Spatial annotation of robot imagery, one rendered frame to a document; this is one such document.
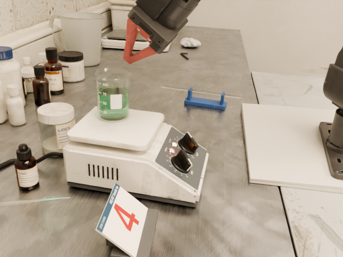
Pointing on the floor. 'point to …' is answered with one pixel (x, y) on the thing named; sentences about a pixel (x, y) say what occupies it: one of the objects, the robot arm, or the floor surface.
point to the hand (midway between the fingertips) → (129, 57)
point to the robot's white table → (264, 97)
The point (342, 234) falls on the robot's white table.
